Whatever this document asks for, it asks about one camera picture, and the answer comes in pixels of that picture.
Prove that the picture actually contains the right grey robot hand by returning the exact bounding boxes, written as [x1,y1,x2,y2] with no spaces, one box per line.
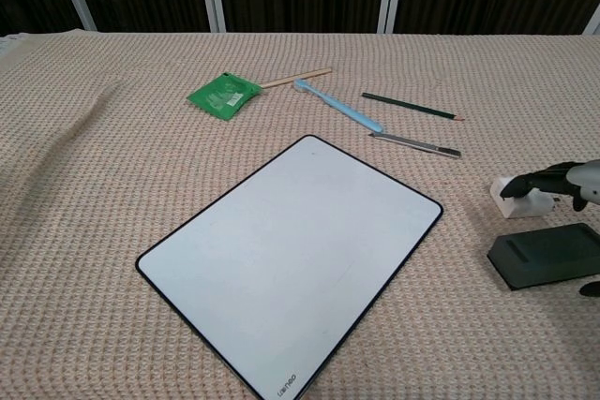
[498,159,600,299]

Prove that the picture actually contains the dark grey board eraser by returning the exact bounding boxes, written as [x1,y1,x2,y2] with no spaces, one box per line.
[486,222,600,291]

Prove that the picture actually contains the white drawing board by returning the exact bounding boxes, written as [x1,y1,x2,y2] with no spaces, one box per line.
[135,134,444,400]

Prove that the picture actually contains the white USB charger plug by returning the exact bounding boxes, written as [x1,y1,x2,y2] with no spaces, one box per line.
[489,174,560,220]

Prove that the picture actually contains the grey utility knife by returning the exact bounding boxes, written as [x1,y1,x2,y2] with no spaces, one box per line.
[367,131,462,159]

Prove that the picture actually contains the dark green pencil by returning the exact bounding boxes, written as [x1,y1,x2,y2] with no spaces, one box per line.
[361,92,465,122]

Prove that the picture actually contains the light blue toothbrush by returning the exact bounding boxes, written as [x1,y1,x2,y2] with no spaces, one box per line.
[293,79,384,135]

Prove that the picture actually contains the wooden stick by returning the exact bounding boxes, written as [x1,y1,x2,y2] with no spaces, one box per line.
[259,67,333,89]

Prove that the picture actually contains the green foil packet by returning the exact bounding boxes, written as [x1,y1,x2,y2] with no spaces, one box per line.
[186,71,262,121]

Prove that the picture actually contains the beige waffle weave tablecloth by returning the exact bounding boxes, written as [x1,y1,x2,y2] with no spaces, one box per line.
[0,29,600,400]

